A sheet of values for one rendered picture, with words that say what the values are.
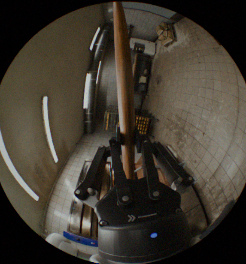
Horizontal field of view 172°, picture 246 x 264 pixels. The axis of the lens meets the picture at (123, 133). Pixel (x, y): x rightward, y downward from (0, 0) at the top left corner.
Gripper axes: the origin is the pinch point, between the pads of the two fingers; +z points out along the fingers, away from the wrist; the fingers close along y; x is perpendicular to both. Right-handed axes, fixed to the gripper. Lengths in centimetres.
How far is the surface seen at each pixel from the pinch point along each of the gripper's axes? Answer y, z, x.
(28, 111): -118, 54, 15
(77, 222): -81, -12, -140
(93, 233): -53, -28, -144
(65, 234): -96, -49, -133
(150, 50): 156, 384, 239
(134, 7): 60, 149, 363
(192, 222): 82, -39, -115
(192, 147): 129, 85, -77
